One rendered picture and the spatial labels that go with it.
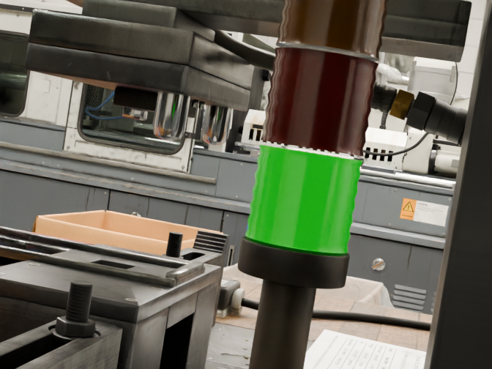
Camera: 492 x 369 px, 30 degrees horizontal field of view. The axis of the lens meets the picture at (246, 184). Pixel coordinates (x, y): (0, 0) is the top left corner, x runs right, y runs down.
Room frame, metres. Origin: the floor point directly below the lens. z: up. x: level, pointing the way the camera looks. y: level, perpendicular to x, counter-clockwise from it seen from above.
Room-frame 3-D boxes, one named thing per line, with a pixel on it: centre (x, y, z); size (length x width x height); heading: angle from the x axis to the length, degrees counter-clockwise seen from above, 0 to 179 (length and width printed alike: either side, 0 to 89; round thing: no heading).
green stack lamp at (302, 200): (0.33, -0.02, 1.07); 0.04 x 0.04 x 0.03
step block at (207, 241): (0.85, 0.03, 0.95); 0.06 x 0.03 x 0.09; 169
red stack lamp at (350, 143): (0.33, -0.02, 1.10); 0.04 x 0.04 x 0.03
